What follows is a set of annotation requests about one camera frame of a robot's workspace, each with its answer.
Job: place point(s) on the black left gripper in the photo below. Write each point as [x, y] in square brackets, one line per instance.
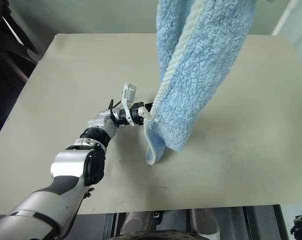
[136, 117]

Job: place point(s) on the light blue fluffy towel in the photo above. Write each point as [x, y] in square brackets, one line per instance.
[203, 62]

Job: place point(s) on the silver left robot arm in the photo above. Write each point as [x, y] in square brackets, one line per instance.
[65, 162]

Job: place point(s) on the grey rounded shape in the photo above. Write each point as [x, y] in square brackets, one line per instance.
[205, 222]
[135, 222]

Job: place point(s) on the dark chair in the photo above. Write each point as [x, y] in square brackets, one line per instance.
[5, 62]

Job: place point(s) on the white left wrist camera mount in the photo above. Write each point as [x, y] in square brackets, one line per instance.
[128, 92]

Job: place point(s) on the black table frame bar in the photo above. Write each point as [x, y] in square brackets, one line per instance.
[263, 222]
[111, 227]

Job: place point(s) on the white door frame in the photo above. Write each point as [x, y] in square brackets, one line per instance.
[286, 17]

